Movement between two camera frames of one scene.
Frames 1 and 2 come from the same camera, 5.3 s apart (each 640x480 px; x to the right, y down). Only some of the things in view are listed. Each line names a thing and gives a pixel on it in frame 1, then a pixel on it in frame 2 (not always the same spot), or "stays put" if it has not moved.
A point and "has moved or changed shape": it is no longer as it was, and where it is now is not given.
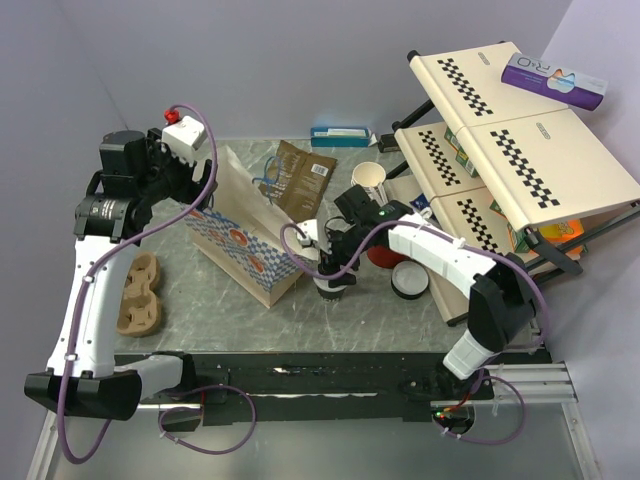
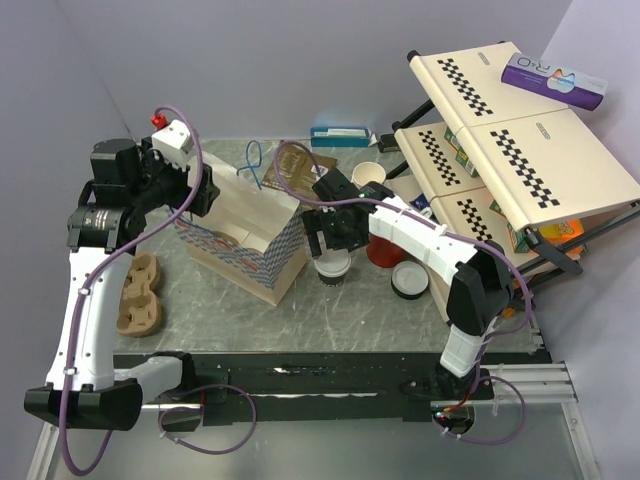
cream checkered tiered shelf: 510,167 stays put
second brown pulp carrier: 140,313 stays put
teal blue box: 339,137 stays put
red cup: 383,256 stays put
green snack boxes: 461,156 stays put
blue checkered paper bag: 242,233 has moved or changed shape
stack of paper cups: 370,175 stays put
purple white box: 553,81 stays put
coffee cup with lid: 324,285 has moved or changed shape
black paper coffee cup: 331,296 has moved or changed shape
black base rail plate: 325,386 stays put
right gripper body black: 343,247 → 337,236
